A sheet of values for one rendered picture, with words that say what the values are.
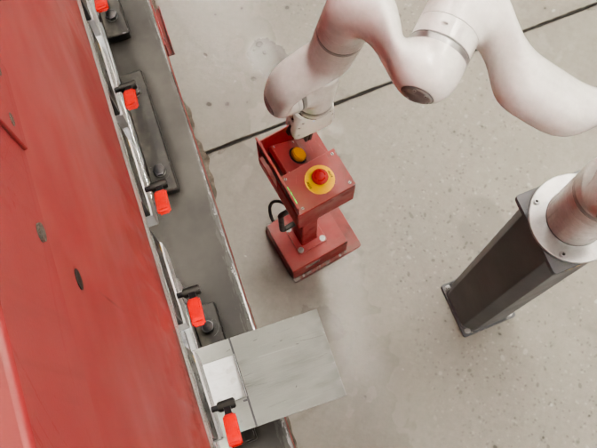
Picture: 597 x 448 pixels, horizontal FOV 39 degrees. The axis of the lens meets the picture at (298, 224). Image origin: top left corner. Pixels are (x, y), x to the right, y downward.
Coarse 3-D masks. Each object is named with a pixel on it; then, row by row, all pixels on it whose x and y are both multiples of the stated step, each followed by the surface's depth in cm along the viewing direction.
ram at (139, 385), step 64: (0, 0) 73; (64, 0) 123; (64, 64) 100; (64, 128) 85; (64, 192) 73; (128, 192) 125; (64, 256) 64; (128, 256) 101; (128, 320) 85; (128, 384) 74
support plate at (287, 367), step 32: (288, 320) 168; (320, 320) 168; (224, 352) 167; (256, 352) 167; (288, 352) 167; (320, 352) 167; (256, 384) 165; (288, 384) 165; (320, 384) 165; (256, 416) 164
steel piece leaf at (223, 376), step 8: (224, 360) 166; (232, 360) 166; (208, 368) 166; (216, 368) 166; (224, 368) 166; (232, 368) 166; (208, 376) 166; (216, 376) 166; (224, 376) 166; (232, 376) 166; (240, 376) 164; (216, 384) 165; (224, 384) 165; (232, 384) 165; (240, 384) 165; (216, 392) 165; (224, 392) 165; (232, 392) 165; (240, 392) 165; (216, 400) 164
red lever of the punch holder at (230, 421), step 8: (224, 400) 139; (232, 400) 139; (216, 408) 139; (224, 408) 138; (232, 408) 139; (224, 416) 136; (232, 416) 136; (224, 424) 135; (232, 424) 134; (232, 432) 133; (240, 432) 134; (232, 440) 132; (240, 440) 132
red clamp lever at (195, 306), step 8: (184, 288) 144; (192, 288) 143; (184, 296) 143; (192, 296) 142; (192, 304) 140; (200, 304) 140; (192, 312) 138; (200, 312) 138; (192, 320) 137; (200, 320) 137
